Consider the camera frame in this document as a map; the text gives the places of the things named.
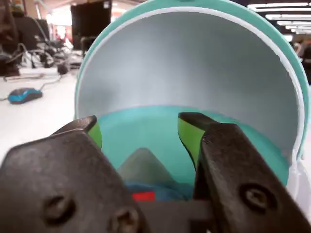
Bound grey wedge piece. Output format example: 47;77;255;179
116;147;178;185

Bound ceiling light strips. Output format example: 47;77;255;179
247;2;311;34

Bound grey mouse cable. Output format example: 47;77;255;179
0;72;64;101

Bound black office chair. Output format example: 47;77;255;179
0;0;51;76

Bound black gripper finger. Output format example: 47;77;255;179
177;112;311;233
0;115;146;233

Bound red lego block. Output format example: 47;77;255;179
132;191;156;202

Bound black monitor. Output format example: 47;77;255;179
70;0;112;51

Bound blue lego block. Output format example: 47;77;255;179
125;181;192;202

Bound blue and black mouse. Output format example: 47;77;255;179
7;87;44;105

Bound teal frog-shaped bin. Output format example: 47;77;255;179
74;0;311;203

